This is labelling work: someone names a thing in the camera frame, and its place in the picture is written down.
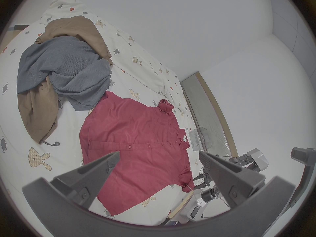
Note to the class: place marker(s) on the white printed quilt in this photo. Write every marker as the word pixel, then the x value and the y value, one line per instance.
pixel 138 50

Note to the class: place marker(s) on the grey garment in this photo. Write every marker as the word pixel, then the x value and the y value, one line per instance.
pixel 61 63

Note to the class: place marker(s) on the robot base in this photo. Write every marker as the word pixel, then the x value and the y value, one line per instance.
pixel 195 206

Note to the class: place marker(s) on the clear plastic box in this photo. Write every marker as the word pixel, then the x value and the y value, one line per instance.
pixel 200 139

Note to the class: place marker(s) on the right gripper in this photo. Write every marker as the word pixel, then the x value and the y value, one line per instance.
pixel 206 179

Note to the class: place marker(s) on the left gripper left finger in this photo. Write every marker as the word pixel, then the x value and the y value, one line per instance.
pixel 93 176

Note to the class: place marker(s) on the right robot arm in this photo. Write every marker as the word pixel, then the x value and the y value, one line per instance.
pixel 258 159

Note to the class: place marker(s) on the red shirt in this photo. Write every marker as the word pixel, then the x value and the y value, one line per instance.
pixel 138 132

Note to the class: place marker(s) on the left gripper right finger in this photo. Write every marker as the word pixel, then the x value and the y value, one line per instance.
pixel 232 179

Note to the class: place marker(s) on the brown garment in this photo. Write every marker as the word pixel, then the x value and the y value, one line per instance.
pixel 74 28

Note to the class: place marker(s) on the bed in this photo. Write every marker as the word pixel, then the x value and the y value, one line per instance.
pixel 74 162

